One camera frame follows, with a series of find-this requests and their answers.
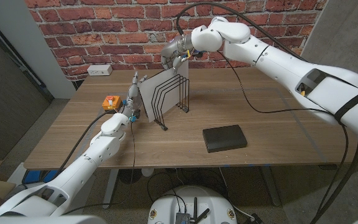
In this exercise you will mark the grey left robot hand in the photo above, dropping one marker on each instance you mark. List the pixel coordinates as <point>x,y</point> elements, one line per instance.
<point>132,93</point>

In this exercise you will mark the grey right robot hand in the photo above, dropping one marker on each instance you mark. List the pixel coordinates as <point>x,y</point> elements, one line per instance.
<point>176,49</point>

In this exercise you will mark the white paper file sheet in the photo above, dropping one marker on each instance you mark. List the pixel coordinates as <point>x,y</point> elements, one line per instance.
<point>145,93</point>

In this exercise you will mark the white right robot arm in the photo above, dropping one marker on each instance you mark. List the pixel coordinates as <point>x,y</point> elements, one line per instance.
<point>291,68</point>

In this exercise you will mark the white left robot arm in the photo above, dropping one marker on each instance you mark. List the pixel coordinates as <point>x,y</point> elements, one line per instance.
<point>82,168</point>

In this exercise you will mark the orange emergency stop box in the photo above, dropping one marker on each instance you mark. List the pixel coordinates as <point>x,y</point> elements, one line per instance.
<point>110,104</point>

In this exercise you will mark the white power outlet strip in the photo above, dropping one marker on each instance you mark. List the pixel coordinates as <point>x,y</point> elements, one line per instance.
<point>99,70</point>

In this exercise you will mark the printed red brick backdrop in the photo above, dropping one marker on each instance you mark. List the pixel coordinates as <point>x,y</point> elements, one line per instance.
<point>104,31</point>

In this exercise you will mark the white table leg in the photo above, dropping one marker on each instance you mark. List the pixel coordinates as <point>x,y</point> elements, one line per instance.
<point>110,186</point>

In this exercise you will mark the black rectangular box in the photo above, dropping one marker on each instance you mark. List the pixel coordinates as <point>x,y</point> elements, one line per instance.
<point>224,138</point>

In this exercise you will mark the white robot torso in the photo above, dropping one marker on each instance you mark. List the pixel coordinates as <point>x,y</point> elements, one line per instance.
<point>207,199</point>

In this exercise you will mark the blue box under table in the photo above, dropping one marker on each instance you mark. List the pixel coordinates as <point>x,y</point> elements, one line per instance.
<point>31,176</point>

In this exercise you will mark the black antenna radio module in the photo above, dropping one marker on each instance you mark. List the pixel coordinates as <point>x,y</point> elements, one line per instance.
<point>183,217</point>

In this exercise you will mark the grey table leg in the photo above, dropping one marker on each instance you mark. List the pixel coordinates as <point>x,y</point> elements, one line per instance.
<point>270,186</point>

